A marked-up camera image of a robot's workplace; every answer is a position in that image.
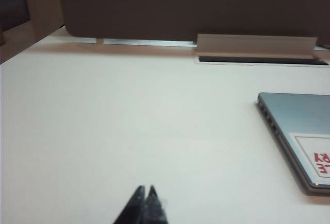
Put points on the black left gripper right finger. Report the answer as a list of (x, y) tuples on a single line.
[(154, 208)]

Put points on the grey desk divider panel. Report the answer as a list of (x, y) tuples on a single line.
[(180, 5)]

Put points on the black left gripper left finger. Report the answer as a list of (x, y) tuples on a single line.
[(135, 208)]

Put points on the grey Dell laptop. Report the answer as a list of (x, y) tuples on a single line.
[(296, 113)]

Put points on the aluminium divider rail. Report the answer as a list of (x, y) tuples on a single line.
[(144, 42)]

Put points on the beige divider bracket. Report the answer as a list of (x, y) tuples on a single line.
[(99, 41)]

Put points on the white red-lettered sticker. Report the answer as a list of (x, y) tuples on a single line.
[(309, 152)]

